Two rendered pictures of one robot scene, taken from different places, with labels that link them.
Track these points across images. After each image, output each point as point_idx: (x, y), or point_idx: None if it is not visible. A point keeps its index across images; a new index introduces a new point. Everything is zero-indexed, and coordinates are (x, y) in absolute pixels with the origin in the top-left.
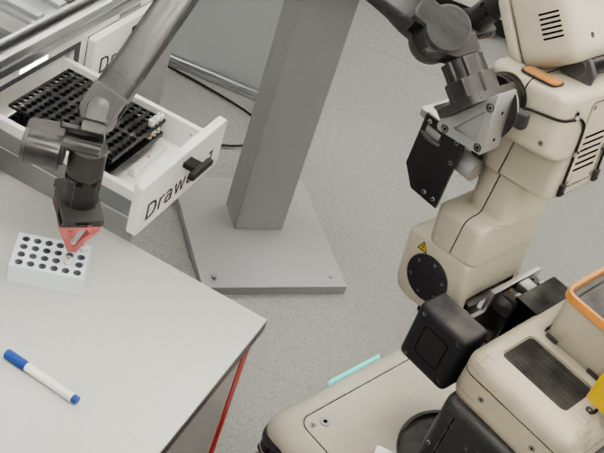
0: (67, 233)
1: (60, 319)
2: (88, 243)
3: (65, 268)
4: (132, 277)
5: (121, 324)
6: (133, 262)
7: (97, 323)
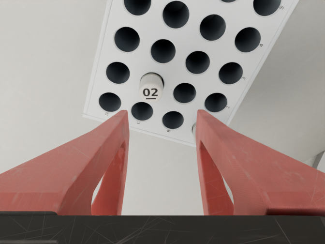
0: (199, 132)
1: (2, 25)
2: (269, 125)
3: (130, 73)
4: (153, 183)
5: (18, 148)
6: (193, 190)
7: (9, 106)
